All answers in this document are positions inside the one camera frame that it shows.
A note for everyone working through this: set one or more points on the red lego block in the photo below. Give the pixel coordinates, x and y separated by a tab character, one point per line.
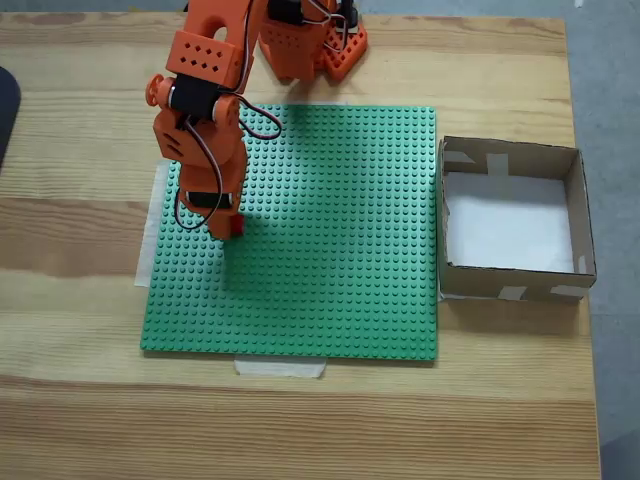
240	225

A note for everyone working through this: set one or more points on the green lego baseplate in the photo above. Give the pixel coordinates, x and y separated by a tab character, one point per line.
325	250

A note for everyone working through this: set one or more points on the brown cardboard box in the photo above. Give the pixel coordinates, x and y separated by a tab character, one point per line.
470	286

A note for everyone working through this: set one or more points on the translucent masking tape strip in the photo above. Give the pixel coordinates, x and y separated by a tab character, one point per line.
145	250
320	103
280	370

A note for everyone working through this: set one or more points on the flat black object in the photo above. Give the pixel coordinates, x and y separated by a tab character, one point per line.
7	115

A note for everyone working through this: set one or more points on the white paper sheet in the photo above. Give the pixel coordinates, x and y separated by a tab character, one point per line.
505	225

